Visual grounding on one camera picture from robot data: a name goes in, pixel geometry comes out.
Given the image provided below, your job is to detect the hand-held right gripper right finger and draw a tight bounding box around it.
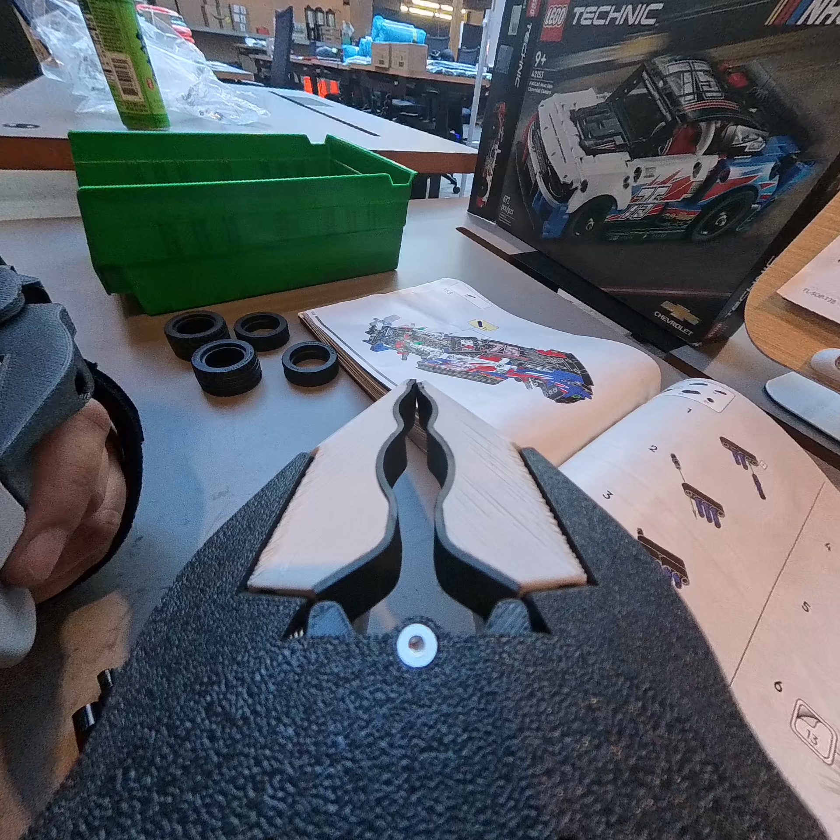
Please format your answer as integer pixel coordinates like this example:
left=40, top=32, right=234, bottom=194
left=416, top=382, right=589, bottom=619

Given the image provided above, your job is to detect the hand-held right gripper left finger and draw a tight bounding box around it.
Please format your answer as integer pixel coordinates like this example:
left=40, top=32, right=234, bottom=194
left=248, top=379, right=421, bottom=622

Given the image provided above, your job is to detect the white desk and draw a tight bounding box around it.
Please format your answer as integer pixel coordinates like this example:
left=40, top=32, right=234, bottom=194
left=0, top=193, right=840, bottom=840

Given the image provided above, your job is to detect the person's left hand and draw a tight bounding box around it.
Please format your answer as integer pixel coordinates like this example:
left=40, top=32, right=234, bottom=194
left=0, top=397, right=129, bottom=605

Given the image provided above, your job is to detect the black toy tyre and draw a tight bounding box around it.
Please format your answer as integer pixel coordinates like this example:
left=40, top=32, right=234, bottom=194
left=192, top=339, right=263, bottom=398
left=234, top=311, right=291, bottom=353
left=164, top=310, right=232, bottom=361
left=282, top=341, right=340, bottom=387

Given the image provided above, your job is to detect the open instruction book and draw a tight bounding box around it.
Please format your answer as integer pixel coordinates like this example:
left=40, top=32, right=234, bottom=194
left=298, top=279, right=840, bottom=840

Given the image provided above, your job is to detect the green box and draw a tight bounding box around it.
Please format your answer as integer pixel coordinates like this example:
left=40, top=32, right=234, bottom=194
left=69, top=130, right=418, bottom=316

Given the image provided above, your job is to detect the black toy car box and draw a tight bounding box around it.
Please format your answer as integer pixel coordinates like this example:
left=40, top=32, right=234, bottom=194
left=467, top=0, right=840, bottom=355

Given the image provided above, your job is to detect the green bottle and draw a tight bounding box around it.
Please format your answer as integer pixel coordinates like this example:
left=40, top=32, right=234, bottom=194
left=79, top=0, right=172, bottom=131

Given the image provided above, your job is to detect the clear plastic bag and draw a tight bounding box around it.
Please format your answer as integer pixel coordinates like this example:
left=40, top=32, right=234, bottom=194
left=29, top=0, right=271, bottom=127

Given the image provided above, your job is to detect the white stand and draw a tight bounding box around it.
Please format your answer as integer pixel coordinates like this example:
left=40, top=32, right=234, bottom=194
left=764, top=348, right=840, bottom=445

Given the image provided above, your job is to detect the wooden board with instruction sheet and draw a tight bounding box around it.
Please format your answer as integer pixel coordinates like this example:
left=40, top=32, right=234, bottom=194
left=745, top=197, right=840, bottom=376

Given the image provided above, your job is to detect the white table with wooden edge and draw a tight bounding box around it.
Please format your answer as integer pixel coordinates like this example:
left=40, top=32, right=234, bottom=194
left=0, top=75, right=480, bottom=175

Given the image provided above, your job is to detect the long dark workbench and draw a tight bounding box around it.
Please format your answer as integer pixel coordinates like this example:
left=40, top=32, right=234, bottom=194
left=236, top=56, right=491, bottom=142

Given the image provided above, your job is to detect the cardboard box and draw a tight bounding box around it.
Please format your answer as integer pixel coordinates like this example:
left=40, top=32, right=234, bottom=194
left=371, top=41, right=429, bottom=73

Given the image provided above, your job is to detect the blue plastic bag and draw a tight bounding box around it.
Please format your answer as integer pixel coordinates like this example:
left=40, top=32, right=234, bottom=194
left=369, top=14, right=427, bottom=46

